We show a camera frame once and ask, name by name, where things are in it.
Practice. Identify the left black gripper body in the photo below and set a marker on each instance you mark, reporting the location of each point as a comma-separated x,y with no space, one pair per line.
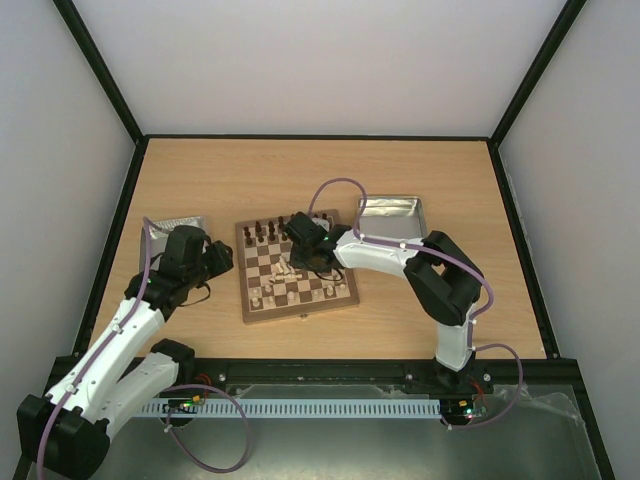
198,275

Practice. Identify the light blue cable duct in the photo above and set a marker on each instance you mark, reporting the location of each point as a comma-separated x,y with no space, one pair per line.
297,408

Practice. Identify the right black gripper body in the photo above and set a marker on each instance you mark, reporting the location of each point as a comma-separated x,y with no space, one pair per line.
308,255

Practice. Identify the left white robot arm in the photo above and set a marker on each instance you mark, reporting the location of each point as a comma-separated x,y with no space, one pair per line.
69,429

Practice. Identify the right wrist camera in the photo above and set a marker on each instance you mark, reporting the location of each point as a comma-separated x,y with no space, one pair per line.
324,223

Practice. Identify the silver metal tin lid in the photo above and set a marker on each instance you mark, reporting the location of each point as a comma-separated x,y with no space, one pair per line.
159,233

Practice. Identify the black mounting rail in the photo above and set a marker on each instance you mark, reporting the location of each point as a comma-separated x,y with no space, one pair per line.
410,376

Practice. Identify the dark chess pieces row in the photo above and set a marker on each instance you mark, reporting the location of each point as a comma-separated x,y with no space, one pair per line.
263,232

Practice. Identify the yellow metal tin box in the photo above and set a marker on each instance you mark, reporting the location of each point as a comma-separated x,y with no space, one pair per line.
392,216

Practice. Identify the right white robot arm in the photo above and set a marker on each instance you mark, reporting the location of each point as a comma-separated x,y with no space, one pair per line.
445,281

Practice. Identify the wooden chess board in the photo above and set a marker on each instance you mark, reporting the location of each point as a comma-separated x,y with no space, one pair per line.
254,265

